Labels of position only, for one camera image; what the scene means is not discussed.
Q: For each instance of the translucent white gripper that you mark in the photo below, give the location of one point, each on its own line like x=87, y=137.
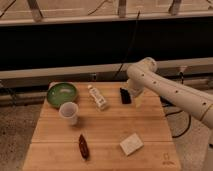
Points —
x=135, y=89

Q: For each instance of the black eraser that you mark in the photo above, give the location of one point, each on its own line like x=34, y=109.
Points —
x=125, y=96

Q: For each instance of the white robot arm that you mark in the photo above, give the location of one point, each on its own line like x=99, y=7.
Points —
x=197, y=103

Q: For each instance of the white sponge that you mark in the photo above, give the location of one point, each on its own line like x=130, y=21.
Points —
x=131, y=144

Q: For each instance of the white tube bottle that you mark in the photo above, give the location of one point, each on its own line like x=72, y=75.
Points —
x=98, y=97

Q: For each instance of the wooden cutting board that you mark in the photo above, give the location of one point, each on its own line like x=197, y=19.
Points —
x=55, y=143

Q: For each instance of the white plastic cup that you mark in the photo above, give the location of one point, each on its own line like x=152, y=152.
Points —
x=69, y=112

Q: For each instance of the dark red chili pepper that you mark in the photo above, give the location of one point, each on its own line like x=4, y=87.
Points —
x=83, y=147

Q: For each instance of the green bowl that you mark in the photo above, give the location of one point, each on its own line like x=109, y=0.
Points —
x=61, y=93

